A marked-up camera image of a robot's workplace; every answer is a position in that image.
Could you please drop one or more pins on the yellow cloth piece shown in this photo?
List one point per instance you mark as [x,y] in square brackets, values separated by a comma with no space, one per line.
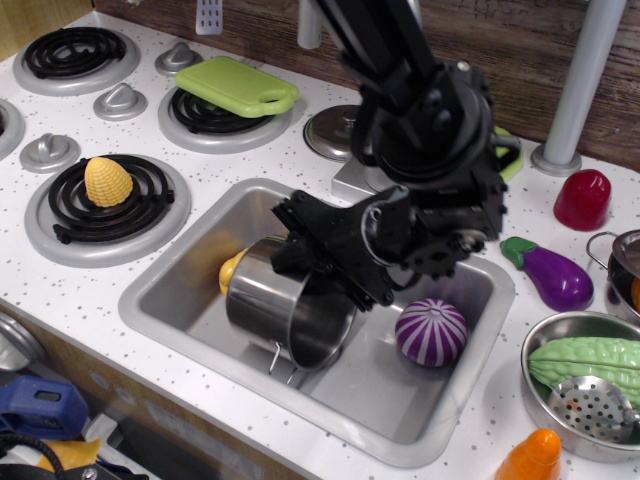
[75,454]

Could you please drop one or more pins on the green toy bitter gourd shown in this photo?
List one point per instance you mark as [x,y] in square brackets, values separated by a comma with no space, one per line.
[615,360]

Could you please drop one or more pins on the middle black coil burner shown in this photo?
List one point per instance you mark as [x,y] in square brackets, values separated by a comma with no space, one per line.
[198,126]

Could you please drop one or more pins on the silver stove knob middle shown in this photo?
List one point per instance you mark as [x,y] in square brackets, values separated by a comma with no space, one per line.
[120,104]

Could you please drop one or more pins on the green toy cutting board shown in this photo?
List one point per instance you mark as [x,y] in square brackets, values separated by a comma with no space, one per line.
[238,88]

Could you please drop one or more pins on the stainless steel pot lid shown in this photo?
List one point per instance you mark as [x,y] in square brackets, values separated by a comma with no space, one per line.
[328,133]

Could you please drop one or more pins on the white slotted spatula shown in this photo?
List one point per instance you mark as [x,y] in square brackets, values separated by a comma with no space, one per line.
[209,17]

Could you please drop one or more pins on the silver oven knob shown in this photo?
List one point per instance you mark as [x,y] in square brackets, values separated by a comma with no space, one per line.
[19,348]

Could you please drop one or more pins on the purple striped toy onion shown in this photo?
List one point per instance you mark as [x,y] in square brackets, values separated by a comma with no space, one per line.
[431,332]

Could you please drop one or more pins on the red toy pepper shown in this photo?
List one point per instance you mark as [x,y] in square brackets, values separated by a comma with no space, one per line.
[584,200]

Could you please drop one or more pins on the front black coil burner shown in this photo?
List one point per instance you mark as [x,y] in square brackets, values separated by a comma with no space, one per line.
[64,224]

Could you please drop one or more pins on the silver stove knob front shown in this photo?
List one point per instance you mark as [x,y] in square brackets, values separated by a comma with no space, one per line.
[49,153]

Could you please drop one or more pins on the purple toy eggplant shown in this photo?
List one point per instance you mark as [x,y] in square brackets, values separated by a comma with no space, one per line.
[561,283]

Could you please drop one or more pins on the back left coil burner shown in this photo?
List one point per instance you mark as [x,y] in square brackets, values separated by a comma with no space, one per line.
[75,61]

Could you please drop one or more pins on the far left burner edge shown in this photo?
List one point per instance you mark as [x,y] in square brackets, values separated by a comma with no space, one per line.
[12,128]

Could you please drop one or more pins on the silver stove knob back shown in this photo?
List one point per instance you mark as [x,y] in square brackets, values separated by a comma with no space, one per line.
[179,57]

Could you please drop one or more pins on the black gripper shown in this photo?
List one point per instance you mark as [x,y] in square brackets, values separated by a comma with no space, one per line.
[346,250]

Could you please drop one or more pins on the yellow toy corn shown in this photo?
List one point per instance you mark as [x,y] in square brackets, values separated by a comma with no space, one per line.
[107,183]

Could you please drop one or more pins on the silver stove knob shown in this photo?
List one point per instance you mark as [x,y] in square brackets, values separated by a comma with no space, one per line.
[120,104]
[49,153]
[179,57]

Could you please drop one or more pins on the steel bowl right front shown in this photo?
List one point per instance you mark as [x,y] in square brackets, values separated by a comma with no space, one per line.
[535,394]

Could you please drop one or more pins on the silver toy faucet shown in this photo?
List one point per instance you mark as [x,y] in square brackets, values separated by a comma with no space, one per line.
[354,181]

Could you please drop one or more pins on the steel slotted spoon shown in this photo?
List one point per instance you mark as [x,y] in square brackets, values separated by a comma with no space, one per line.
[594,407]

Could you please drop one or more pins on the grey vertical pole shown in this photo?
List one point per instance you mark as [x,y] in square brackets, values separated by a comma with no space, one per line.
[559,156]

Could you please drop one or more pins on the small steel pot right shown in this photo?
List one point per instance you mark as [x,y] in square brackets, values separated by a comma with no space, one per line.
[622,265]

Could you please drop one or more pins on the yellow toy bell pepper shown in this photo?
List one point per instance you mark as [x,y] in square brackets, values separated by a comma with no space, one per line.
[227,271]

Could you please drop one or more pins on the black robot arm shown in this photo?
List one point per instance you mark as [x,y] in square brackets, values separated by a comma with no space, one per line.
[428,125]

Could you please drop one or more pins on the green toy plate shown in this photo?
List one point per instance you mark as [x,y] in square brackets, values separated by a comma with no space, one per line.
[509,152]

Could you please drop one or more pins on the black coil burner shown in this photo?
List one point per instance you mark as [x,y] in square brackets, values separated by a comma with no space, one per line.
[198,126]
[64,224]

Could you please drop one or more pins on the silver toy sink basin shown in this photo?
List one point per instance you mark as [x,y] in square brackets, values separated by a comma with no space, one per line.
[373,397]

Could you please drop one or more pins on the orange toy carrot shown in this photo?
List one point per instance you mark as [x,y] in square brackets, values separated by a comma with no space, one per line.
[537,457]

